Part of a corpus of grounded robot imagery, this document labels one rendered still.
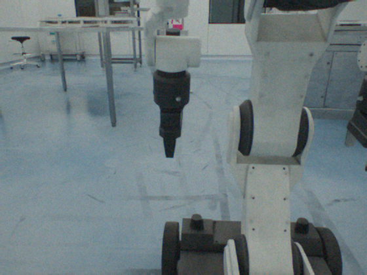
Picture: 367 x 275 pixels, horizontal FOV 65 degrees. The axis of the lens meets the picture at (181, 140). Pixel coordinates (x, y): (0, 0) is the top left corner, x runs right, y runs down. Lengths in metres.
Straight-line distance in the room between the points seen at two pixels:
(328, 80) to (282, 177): 2.31
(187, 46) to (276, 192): 0.41
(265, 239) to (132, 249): 0.66
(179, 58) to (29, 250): 1.04
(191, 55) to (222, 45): 7.16
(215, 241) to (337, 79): 2.31
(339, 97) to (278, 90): 2.43
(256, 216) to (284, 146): 0.19
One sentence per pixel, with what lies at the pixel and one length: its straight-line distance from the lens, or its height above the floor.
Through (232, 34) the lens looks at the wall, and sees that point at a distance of 7.80.
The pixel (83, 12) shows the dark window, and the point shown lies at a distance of 8.30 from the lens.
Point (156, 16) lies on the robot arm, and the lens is 0.61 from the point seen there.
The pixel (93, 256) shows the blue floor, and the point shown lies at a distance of 1.28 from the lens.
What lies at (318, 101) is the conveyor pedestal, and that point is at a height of 0.18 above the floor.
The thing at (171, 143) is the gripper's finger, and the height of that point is 0.58.
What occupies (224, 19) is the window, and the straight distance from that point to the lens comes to 7.78.
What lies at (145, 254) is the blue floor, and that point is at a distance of 1.25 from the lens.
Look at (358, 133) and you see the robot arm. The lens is 0.80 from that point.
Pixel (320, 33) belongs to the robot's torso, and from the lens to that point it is 0.68.
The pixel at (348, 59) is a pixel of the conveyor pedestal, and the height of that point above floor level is 0.57.
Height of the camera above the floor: 0.86
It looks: 22 degrees down
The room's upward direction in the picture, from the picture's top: straight up
